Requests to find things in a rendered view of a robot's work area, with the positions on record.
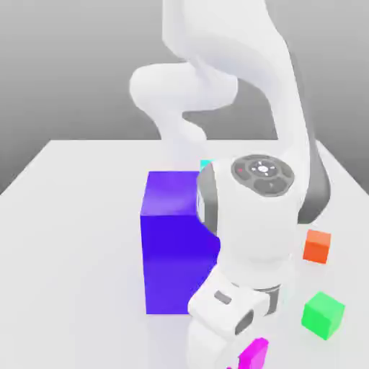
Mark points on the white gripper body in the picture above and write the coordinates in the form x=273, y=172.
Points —
x=207, y=351

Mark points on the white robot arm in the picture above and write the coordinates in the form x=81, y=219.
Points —
x=253, y=225

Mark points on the small magenta cube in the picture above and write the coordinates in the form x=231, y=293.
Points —
x=255, y=354

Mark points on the small green cube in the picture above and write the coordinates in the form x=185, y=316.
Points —
x=321, y=315

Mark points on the small orange cube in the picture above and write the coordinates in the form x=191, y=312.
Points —
x=316, y=248

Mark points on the small cyan cube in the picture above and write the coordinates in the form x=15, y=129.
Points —
x=205, y=165

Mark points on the large blue box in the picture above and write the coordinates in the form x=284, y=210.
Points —
x=173, y=253

